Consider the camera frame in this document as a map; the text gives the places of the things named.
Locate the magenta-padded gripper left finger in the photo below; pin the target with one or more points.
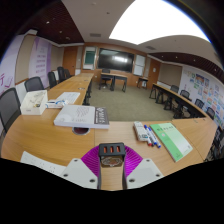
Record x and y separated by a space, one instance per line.
87 160

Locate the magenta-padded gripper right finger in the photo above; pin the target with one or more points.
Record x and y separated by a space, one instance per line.
136 160

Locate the dark charger with orange ports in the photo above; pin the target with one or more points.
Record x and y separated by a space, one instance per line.
112 153

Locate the red-capped marker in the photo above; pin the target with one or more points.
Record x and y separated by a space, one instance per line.
149 140

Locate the blue-capped marker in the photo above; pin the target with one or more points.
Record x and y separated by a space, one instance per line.
154 138

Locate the white whiteboard eraser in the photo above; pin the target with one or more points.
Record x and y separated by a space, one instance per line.
139 130

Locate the green notebook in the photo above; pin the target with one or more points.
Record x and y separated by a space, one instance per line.
171 140

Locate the white book with dark spine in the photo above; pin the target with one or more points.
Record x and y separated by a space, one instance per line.
78 116

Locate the white power strip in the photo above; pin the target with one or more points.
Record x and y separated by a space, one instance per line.
40 162

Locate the small blue and white pack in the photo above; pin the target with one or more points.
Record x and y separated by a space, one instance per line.
55 104

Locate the white printed paper sheet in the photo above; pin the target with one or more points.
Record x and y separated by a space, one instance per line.
69 97

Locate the long wooden desk row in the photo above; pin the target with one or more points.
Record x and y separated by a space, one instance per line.
173 95

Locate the white open cardboard box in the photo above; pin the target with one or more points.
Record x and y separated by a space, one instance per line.
33 103

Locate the small wooden side table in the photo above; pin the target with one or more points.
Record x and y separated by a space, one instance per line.
142 79

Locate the group of black office chairs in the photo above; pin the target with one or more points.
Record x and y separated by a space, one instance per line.
200 104

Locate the dark-legged wooden desk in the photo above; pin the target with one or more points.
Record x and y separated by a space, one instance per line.
115 76

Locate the row of black chairs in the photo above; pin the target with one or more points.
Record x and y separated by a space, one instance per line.
61 75

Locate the narrow wooden door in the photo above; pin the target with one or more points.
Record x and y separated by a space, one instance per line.
154 71

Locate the black swivel chair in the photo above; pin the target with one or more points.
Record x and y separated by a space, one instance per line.
106 71

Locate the large black mesh office chair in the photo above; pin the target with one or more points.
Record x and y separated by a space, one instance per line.
8 108

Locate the white banner with pink lettering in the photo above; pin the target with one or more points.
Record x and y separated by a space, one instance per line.
7 66

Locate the large bright ceiling light panel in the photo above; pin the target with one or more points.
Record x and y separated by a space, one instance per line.
153 21

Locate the white wall whiteboard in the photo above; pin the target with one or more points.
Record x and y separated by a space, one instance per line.
139 65

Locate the colourful wall poster display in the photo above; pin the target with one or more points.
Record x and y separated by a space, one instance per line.
206 90

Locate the large black wall screen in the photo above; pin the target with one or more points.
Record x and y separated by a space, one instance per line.
115 60

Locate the green and white wall board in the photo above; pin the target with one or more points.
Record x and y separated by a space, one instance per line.
89 57

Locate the purple and white wall banner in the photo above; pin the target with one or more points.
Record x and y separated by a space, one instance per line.
40 58

